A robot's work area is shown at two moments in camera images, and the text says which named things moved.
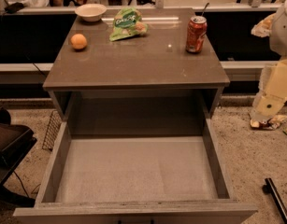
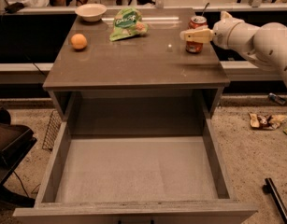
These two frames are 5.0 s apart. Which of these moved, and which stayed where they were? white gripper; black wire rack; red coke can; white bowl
Moved: white gripper
Stayed: red coke can; black wire rack; white bowl
